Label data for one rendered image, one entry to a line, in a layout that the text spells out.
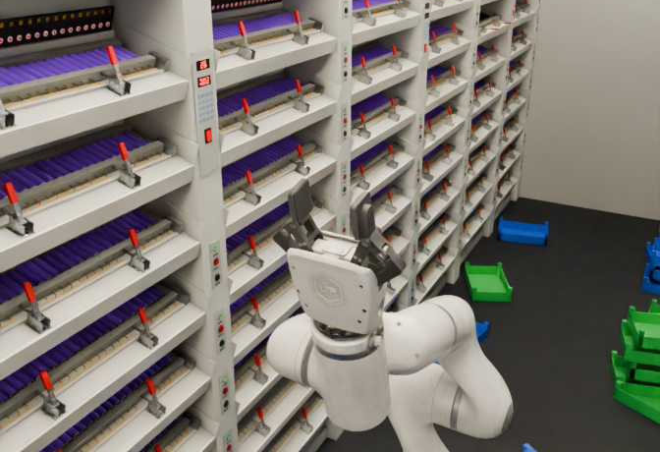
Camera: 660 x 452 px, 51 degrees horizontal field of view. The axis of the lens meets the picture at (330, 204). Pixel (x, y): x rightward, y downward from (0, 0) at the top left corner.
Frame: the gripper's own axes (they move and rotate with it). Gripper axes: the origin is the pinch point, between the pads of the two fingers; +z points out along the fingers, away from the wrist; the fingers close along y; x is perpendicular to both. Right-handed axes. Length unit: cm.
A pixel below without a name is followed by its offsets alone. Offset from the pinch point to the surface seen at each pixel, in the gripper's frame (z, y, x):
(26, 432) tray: -60, 67, -11
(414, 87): -80, 74, 181
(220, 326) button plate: -81, 66, 41
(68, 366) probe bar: -60, 72, 4
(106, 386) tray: -65, 65, 6
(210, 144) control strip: -35, 67, 54
